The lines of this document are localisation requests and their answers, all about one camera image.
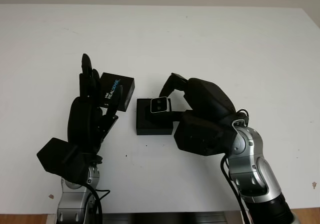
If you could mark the small silver RealSense camera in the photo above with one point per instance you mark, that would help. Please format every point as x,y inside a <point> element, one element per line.
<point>160,105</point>

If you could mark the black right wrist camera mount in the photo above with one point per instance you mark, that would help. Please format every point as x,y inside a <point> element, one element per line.
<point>200,136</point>

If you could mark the black camera box base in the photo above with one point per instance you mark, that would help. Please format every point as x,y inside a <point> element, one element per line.
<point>150,130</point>

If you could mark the black RealSense box lid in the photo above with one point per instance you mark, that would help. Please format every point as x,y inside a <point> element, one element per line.
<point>127,88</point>

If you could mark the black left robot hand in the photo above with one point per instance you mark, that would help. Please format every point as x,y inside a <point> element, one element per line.
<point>82,123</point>

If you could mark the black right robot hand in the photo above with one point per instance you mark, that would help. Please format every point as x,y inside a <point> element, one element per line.
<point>210,98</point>

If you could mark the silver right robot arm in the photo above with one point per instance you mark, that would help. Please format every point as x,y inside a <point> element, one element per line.
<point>252,159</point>

